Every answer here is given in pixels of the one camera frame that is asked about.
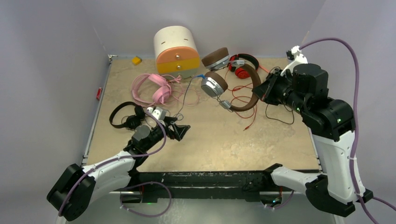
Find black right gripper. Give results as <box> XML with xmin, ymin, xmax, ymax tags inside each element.
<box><xmin>254</xmin><ymin>68</ymin><xmax>311</xmax><ymax>116</ymax></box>

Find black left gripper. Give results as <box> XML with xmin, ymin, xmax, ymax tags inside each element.
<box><xmin>143</xmin><ymin>116</ymin><xmax>189</xmax><ymax>151</ymax></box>

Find brown leather silver headphones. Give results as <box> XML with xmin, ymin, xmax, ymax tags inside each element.
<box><xmin>201</xmin><ymin>47</ymin><xmax>261</xmax><ymax>112</ymax></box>

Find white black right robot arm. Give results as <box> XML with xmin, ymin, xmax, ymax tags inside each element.
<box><xmin>252</xmin><ymin>63</ymin><xmax>373</xmax><ymax>217</ymax></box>

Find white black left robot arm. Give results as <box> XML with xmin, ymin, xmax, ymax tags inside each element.
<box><xmin>47</xmin><ymin>116</ymin><xmax>190</xmax><ymax>221</ymax></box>

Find red black headphones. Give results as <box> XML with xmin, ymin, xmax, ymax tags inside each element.
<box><xmin>229</xmin><ymin>53</ymin><xmax>260</xmax><ymax>79</ymax></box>

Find black headphones left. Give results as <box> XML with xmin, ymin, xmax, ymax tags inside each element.
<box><xmin>109</xmin><ymin>101</ymin><xmax>146</xmax><ymax>130</ymax></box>

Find pink headphones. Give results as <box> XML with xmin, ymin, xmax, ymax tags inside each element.
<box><xmin>130</xmin><ymin>73</ymin><xmax>188</xmax><ymax>107</ymax></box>

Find cream orange yellow drawer box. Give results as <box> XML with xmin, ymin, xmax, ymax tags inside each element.
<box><xmin>153</xmin><ymin>26</ymin><xmax>200</xmax><ymax>79</ymax></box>

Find small yellow block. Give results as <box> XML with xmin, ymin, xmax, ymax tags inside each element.
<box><xmin>131</xmin><ymin>56</ymin><xmax>142</xmax><ymax>65</ymax></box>

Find small red clip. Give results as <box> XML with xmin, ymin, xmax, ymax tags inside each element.
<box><xmin>96</xmin><ymin>87</ymin><xmax>102</xmax><ymax>101</ymax></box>

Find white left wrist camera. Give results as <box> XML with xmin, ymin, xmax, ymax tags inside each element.
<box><xmin>146</xmin><ymin>106</ymin><xmax>168</xmax><ymax>121</ymax></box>

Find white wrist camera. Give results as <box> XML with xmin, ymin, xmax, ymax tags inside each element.
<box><xmin>280</xmin><ymin>45</ymin><xmax>308</xmax><ymax>76</ymax></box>
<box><xmin>146</xmin><ymin>106</ymin><xmax>168</xmax><ymax>121</ymax></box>

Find black thin cable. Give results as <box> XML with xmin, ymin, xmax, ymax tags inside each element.
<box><xmin>265</xmin><ymin>103</ymin><xmax>295</xmax><ymax>126</ymax></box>

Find red audio cable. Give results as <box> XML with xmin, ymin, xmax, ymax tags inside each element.
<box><xmin>224</xmin><ymin>69</ymin><xmax>258</xmax><ymax>132</ymax></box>

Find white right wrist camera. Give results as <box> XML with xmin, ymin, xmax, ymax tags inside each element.
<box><xmin>280</xmin><ymin>45</ymin><xmax>308</xmax><ymax>76</ymax></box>

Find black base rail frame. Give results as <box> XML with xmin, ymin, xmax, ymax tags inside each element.
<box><xmin>120</xmin><ymin>170</ymin><xmax>291</xmax><ymax>202</ymax></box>

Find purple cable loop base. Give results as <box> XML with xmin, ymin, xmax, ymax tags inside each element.
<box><xmin>120</xmin><ymin>181</ymin><xmax>173</xmax><ymax>217</ymax></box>

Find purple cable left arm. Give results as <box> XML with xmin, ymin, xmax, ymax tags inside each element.
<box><xmin>58</xmin><ymin>111</ymin><xmax>168</xmax><ymax>217</ymax></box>

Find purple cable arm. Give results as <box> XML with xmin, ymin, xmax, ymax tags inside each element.
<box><xmin>58</xmin><ymin>111</ymin><xmax>168</xmax><ymax>217</ymax></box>
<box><xmin>298</xmin><ymin>37</ymin><xmax>396</xmax><ymax>224</ymax></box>

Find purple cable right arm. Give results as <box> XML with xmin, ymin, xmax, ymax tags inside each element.
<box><xmin>298</xmin><ymin>37</ymin><xmax>396</xmax><ymax>224</ymax></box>

